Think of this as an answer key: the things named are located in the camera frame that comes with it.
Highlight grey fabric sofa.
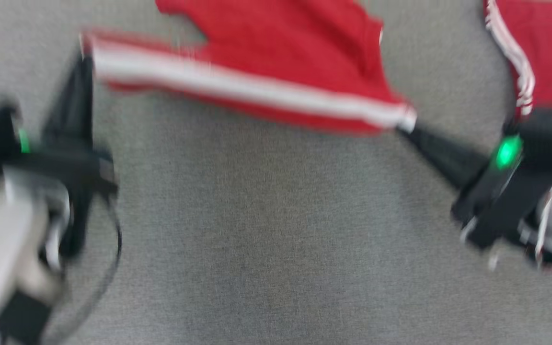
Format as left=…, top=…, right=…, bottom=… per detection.
left=0, top=0, right=552, bottom=345

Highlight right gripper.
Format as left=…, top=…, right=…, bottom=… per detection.
left=398, top=121, right=526, bottom=226

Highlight thin black cable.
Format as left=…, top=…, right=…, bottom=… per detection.
left=41, top=192, right=123, bottom=345

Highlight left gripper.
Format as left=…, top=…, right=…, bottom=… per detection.
left=5, top=53, right=118, bottom=259

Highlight red white-striped shorts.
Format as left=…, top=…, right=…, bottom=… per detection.
left=82, top=0, right=418, bottom=135

